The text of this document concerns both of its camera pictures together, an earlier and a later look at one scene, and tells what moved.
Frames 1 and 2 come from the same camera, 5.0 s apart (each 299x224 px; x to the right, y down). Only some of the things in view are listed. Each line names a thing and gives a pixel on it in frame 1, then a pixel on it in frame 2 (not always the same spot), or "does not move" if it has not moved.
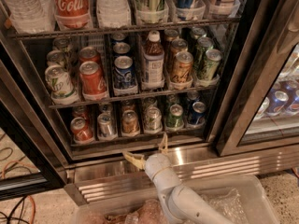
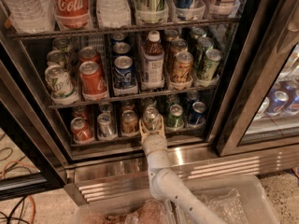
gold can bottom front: [130, 123] does not move
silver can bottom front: [106, 125] does not move
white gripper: [156, 164] → [154, 143]
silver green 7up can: [152, 119] does not move
